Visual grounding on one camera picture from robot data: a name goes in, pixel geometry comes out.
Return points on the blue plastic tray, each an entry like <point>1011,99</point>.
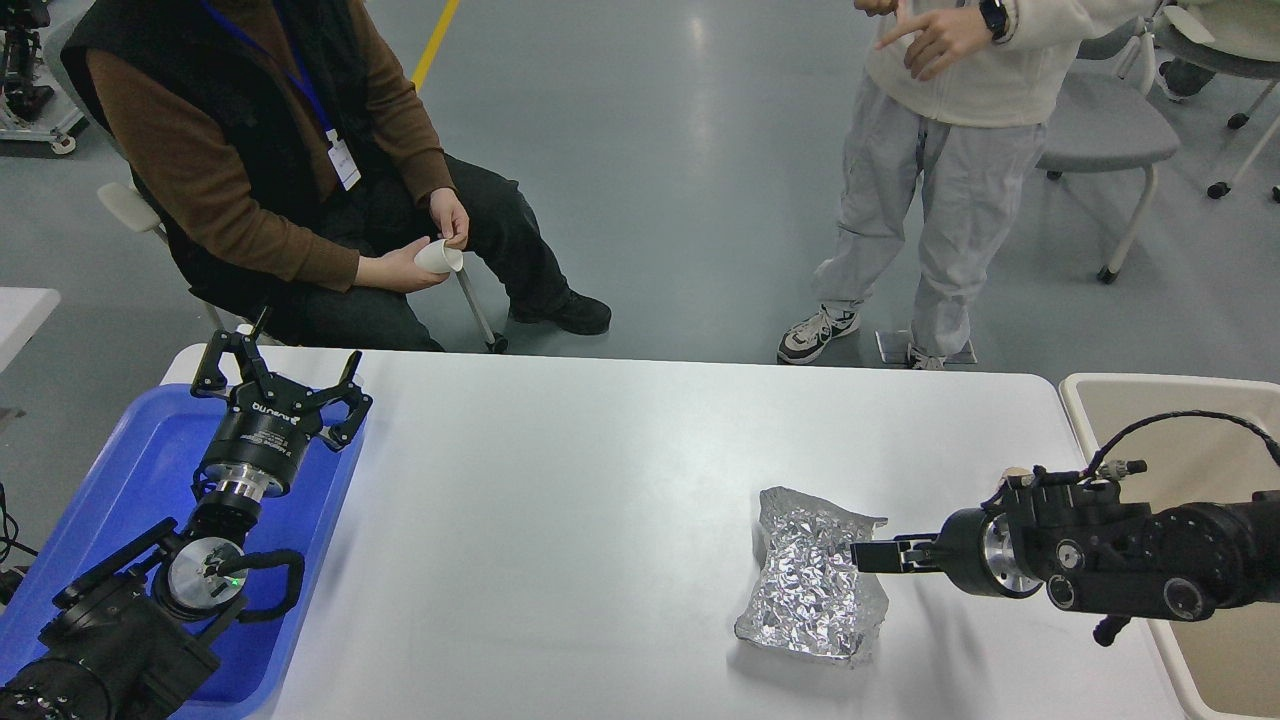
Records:
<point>143,476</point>

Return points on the standing person grey clothes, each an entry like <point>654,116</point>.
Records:
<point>952,110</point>

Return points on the white side table corner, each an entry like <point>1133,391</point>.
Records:
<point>23,311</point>

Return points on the seated person brown sweater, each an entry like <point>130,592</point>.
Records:
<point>294,167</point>

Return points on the grey chair at top right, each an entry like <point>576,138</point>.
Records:
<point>1232,38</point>

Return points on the white chair under seated person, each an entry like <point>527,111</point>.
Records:
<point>127,205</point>

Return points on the white paper cup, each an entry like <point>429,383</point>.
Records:
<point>439,258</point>

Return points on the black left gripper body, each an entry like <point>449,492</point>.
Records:
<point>259,445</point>

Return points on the robot stand at far left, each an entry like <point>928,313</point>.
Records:
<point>37,116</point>

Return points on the silver foil bag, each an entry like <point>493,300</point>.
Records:
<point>809,600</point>

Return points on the grey office chair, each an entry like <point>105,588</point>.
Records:
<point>1103,122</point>

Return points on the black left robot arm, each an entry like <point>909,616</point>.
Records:
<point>177,582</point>

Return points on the metal floor plate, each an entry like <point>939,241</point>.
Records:
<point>893,348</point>

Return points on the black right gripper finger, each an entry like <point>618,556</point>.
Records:
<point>915,541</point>
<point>895,556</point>

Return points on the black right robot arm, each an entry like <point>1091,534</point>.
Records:
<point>1071,535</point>

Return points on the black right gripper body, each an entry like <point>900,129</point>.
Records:
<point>974,550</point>

